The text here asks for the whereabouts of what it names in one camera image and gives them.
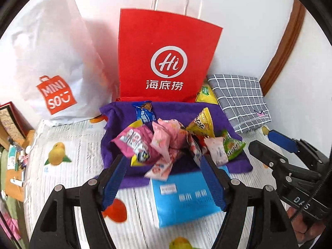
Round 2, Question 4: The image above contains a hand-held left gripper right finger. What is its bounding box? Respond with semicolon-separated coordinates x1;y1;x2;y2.
200;154;300;249

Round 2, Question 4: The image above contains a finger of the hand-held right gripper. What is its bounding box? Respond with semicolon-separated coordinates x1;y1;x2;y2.
248;140;319;187
268;129;325;172

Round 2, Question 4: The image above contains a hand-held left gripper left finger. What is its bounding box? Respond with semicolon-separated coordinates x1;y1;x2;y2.
28;154;129;249

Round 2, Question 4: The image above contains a green snack packet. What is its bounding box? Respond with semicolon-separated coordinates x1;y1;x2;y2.
220;130;246;161

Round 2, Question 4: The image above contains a pale pink snack packet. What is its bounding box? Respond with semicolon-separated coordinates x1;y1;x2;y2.
152;119;170;160
204;136;228;166
144;160;174;181

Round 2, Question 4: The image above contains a bear print stick packet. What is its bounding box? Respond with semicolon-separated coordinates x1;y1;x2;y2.
187;133;204;168

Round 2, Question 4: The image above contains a small pink snack packet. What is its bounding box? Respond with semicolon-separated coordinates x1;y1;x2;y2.
111;126;154;159

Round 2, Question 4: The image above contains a yellow snack packet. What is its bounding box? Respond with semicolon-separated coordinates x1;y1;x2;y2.
185;107;216;138

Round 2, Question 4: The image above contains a blue snack packet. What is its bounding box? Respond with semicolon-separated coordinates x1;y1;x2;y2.
132;101;156;125

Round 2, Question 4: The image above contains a person's right hand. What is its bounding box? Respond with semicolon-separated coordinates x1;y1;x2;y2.
287;205;325;247

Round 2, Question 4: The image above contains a blue tissue pack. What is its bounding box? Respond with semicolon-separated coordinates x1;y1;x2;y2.
150;165;231;229

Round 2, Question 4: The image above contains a fruit print table cover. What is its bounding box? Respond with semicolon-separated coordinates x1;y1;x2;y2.
22;114;293;249

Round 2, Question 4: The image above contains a grey checked cloth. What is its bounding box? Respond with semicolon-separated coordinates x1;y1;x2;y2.
207;74;272;134

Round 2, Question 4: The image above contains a purple towel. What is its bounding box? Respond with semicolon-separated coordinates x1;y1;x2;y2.
99;101;253;189

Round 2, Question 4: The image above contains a wooden furniture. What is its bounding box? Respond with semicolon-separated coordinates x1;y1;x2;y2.
0;130;35;203

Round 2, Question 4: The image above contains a dark red box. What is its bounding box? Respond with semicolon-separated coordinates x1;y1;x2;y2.
0;102;28;140

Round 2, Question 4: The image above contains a white plastic bag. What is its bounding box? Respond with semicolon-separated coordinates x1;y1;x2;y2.
9;0;115;127

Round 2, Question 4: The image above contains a red paper bag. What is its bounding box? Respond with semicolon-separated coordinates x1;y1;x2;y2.
116;0;223;104

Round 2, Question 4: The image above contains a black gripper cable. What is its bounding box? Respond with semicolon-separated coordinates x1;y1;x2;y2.
290;165;328;222

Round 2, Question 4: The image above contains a wooden door frame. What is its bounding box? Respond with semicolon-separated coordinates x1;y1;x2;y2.
259;0;306;92

